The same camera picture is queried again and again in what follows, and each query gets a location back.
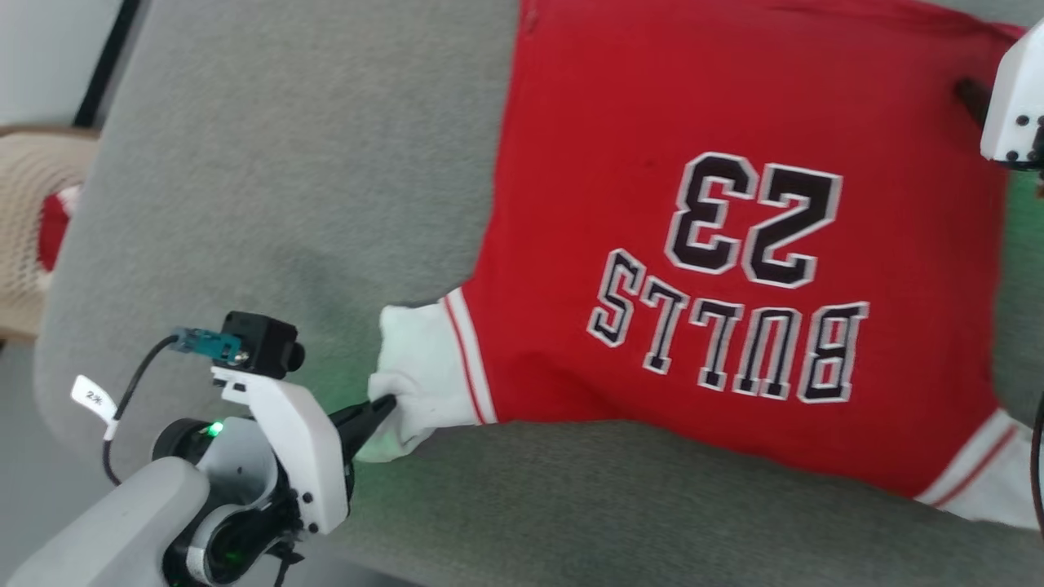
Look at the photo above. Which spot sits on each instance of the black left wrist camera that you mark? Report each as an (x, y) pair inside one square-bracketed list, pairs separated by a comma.
[(261, 342)]

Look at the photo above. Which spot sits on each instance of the red Bulls 23 jersey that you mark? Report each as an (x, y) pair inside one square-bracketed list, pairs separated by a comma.
[(734, 98)]

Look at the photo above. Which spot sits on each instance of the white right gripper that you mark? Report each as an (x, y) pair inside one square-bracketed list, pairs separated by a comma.
[(1015, 98)]

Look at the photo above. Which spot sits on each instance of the grey fabric sofa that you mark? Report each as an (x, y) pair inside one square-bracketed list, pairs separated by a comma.
[(285, 163)]

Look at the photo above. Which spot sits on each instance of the black vertical frame bar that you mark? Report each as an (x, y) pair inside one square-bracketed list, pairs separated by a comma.
[(110, 61)]

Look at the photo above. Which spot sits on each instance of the beige woven laundry basket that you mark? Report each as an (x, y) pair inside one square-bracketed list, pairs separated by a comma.
[(24, 244)]

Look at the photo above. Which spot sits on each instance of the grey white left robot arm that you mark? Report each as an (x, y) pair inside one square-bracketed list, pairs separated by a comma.
[(98, 522)]

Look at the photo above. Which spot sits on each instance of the red cloth in basket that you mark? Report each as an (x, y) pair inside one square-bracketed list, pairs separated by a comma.
[(55, 228)]

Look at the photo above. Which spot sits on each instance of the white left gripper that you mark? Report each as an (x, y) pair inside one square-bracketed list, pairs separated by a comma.
[(306, 456)]

